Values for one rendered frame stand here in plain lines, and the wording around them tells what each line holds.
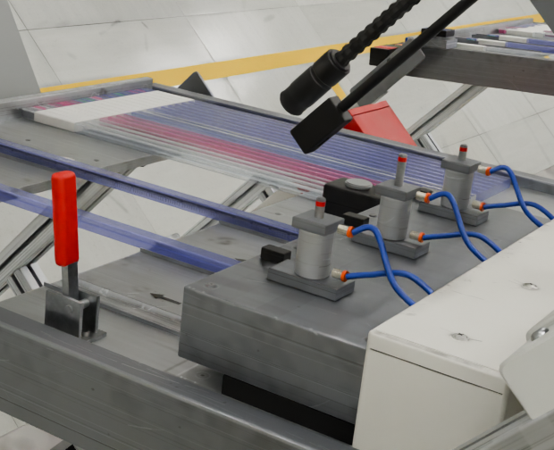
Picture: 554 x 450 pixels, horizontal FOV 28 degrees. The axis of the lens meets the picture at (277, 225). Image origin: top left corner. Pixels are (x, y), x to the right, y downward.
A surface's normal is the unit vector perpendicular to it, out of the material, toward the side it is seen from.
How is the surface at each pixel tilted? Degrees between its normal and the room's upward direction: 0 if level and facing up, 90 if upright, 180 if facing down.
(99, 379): 90
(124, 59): 0
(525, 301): 43
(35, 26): 0
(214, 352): 90
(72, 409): 90
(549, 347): 90
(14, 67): 0
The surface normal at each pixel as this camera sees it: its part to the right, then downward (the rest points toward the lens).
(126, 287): 0.11, -0.94
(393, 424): -0.53, 0.21
